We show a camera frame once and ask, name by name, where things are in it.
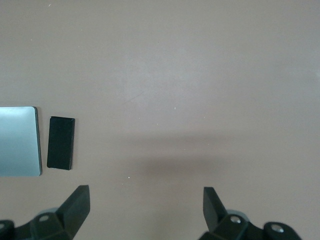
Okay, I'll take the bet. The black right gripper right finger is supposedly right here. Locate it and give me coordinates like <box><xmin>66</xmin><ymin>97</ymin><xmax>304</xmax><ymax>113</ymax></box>
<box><xmin>199</xmin><ymin>186</ymin><xmax>301</xmax><ymax>240</ymax></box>

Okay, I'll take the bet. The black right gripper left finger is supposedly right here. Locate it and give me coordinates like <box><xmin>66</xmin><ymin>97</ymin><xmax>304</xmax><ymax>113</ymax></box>
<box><xmin>0</xmin><ymin>184</ymin><xmax>91</xmax><ymax>240</ymax></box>

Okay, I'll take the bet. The black smartphone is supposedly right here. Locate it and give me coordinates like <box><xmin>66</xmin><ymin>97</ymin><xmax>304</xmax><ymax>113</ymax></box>
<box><xmin>46</xmin><ymin>115</ymin><xmax>76</xmax><ymax>171</ymax></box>

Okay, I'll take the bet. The silver laptop with apple logo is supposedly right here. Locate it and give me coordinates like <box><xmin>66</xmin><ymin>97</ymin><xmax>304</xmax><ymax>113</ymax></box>
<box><xmin>0</xmin><ymin>106</ymin><xmax>43</xmax><ymax>178</ymax></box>

